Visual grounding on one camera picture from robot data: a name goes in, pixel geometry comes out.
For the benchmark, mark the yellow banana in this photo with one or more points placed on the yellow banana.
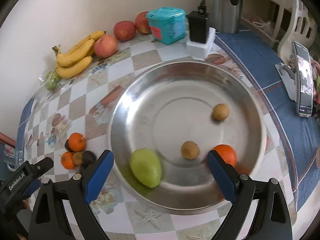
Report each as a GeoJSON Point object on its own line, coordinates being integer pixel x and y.
{"type": "Point", "coordinates": [95, 36]}
{"type": "Point", "coordinates": [69, 60]}
{"type": "Point", "coordinates": [70, 72]}

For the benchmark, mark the orange mandarin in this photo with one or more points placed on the orange mandarin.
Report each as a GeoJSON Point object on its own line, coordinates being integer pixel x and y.
{"type": "Point", "coordinates": [77, 142]}
{"type": "Point", "coordinates": [67, 161]}
{"type": "Point", "coordinates": [227, 153]}

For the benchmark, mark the white plastic chair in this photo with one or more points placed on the white plastic chair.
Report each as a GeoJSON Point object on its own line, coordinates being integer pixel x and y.
{"type": "Point", "coordinates": [302, 29]}

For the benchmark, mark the bottom yellow banana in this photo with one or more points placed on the bottom yellow banana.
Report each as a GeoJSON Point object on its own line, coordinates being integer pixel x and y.
{"type": "Point", "coordinates": [70, 72]}

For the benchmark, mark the clear plastic clip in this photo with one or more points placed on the clear plastic clip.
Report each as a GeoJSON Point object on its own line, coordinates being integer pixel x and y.
{"type": "Point", "coordinates": [13, 158]}

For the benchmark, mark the patterned vinyl tablecloth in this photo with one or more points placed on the patterned vinyl tablecloth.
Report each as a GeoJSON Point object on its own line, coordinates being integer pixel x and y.
{"type": "Point", "coordinates": [48, 119]}

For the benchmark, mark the middle yellow banana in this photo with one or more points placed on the middle yellow banana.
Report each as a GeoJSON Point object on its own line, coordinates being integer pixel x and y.
{"type": "Point", "coordinates": [69, 60]}

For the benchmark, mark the white phone stand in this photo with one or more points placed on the white phone stand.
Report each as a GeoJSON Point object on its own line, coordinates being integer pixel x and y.
{"type": "Point", "coordinates": [289, 80]}

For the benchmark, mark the left pale red apple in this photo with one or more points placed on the left pale red apple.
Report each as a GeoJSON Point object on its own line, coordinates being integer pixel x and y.
{"type": "Point", "coordinates": [106, 46]}

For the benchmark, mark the smartphone on stand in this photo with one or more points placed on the smartphone on stand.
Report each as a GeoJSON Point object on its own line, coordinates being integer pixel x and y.
{"type": "Point", "coordinates": [304, 80]}

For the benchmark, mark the top yellow banana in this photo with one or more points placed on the top yellow banana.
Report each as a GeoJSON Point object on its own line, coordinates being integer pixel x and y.
{"type": "Point", "coordinates": [95, 36]}

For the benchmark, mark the bag of green fruits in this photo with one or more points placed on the bag of green fruits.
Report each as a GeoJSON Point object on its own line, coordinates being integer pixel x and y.
{"type": "Point", "coordinates": [50, 80]}

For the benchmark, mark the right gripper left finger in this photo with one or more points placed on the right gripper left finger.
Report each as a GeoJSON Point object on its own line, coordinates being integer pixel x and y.
{"type": "Point", "coordinates": [49, 219]}

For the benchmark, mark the steel thermos kettle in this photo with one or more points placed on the steel thermos kettle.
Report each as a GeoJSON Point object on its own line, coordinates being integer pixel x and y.
{"type": "Point", "coordinates": [224, 15]}

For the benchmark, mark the right red apple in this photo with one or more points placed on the right red apple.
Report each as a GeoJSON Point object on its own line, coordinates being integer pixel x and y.
{"type": "Point", "coordinates": [141, 23]}

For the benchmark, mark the large steel bowl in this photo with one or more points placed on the large steel bowl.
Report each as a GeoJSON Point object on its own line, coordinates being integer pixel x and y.
{"type": "Point", "coordinates": [172, 103]}

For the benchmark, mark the teal plastic container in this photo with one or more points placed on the teal plastic container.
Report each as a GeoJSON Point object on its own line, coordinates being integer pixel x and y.
{"type": "Point", "coordinates": [167, 24]}

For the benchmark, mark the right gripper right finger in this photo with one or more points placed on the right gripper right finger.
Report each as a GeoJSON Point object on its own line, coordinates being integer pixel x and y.
{"type": "Point", "coordinates": [271, 219]}

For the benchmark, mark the green mango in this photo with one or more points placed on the green mango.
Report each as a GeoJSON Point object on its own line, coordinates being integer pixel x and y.
{"type": "Point", "coordinates": [146, 167]}

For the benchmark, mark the black power adapter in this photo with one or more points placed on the black power adapter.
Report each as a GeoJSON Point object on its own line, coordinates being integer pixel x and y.
{"type": "Point", "coordinates": [198, 25]}

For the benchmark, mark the middle red apple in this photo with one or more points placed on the middle red apple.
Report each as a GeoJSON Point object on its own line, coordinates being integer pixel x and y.
{"type": "Point", "coordinates": [124, 31]}

